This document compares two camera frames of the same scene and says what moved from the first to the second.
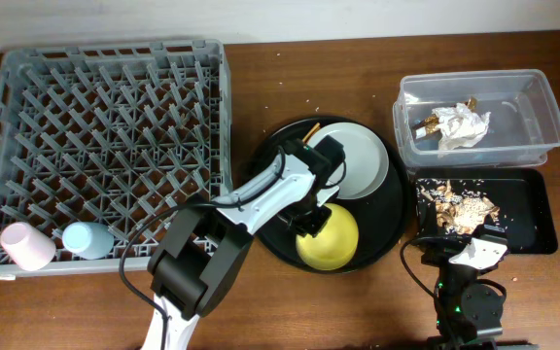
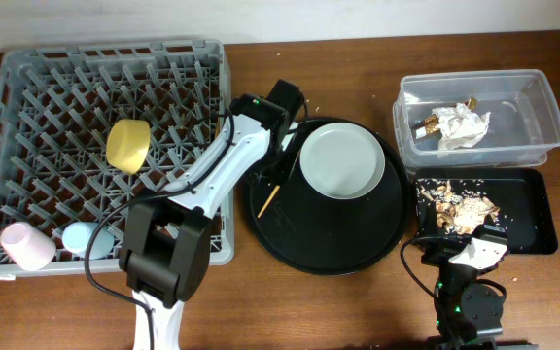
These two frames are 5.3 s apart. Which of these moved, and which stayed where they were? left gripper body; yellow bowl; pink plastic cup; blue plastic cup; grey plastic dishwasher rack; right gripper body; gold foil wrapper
Moved: yellow bowl; left gripper body
Stayed: pink plastic cup; gold foil wrapper; blue plastic cup; grey plastic dishwasher rack; right gripper body
